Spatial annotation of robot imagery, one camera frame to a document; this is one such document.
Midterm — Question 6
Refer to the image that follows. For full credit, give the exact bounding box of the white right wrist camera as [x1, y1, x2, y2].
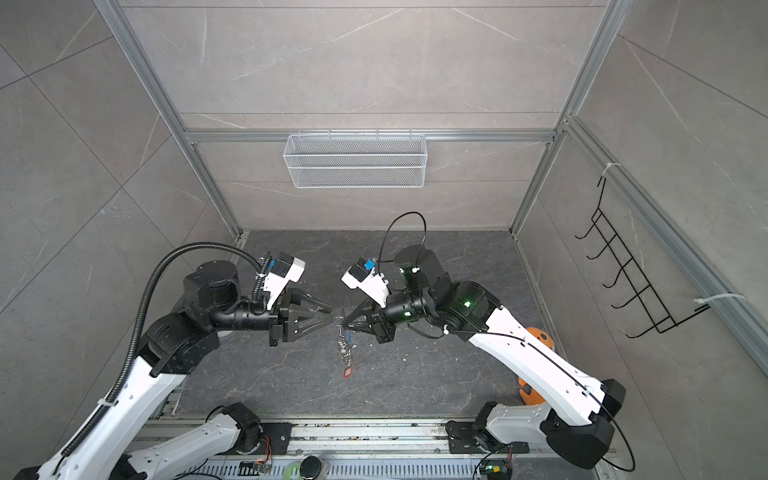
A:
[341, 258, 390, 308]

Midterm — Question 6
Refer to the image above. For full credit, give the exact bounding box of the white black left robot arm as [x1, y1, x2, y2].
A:
[16, 258, 332, 479]

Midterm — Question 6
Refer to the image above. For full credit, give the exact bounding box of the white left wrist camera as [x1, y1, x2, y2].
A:
[262, 252, 306, 310]

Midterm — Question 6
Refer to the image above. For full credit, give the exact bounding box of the white wire mesh basket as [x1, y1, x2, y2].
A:
[283, 133, 428, 189]

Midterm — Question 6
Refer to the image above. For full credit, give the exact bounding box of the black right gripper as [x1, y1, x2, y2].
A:
[342, 290, 437, 343]

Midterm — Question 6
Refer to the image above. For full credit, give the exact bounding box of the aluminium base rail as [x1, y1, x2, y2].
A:
[180, 418, 624, 479]

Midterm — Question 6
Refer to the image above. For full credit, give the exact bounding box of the black camera cable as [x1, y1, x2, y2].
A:
[377, 211, 428, 268]

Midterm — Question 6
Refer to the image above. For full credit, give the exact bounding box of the black wire hook rack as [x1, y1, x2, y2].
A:
[574, 177, 711, 339]

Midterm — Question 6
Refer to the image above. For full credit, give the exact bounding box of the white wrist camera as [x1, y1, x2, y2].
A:
[262, 252, 306, 310]
[341, 258, 390, 308]

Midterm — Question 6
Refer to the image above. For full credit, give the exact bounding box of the black corrugated cable conduit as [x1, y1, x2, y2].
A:
[59, 241, 265, 460]

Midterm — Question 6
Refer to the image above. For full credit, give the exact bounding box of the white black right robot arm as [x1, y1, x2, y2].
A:
[341, 245, 626, 469]

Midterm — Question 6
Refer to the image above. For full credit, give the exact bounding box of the orange round toy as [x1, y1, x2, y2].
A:
[517, 326, 556, 407]

